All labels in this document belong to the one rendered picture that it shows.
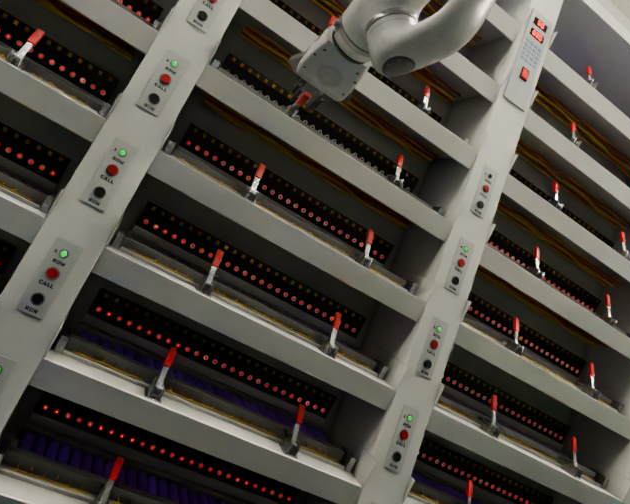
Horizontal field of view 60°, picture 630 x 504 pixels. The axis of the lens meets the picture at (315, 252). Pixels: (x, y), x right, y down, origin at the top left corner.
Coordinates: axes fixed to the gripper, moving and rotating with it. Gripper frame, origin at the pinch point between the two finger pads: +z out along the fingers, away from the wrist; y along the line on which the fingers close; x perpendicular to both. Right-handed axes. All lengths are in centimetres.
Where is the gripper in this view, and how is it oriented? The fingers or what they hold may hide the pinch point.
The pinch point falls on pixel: (306, 95)
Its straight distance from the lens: 106.2
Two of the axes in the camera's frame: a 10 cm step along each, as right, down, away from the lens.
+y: 8.2, 4.6, 3.3
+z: -5.1, 3.3, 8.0
